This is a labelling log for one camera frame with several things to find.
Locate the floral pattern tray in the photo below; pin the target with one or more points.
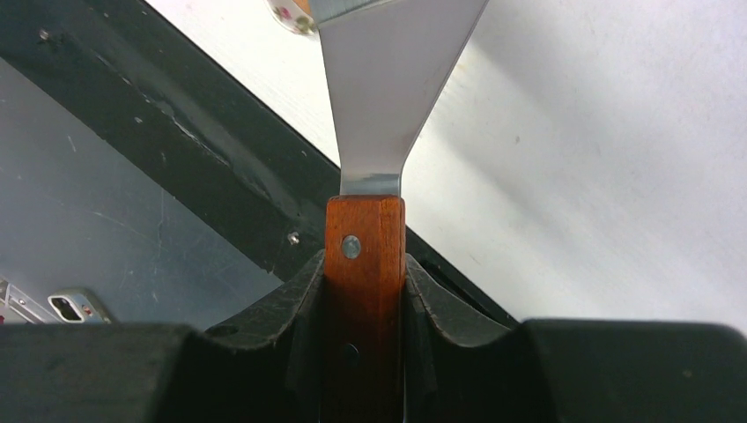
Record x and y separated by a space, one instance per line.
293 15

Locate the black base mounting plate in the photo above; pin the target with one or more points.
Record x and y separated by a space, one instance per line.
134 166

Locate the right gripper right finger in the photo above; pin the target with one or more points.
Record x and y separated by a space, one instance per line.
461 366

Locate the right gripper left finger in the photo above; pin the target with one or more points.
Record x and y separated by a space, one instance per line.
260 365

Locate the metal spatula wooden handle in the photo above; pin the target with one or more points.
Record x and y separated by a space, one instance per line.
386 63

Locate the grey device under table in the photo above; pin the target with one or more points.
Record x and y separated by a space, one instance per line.
79 306

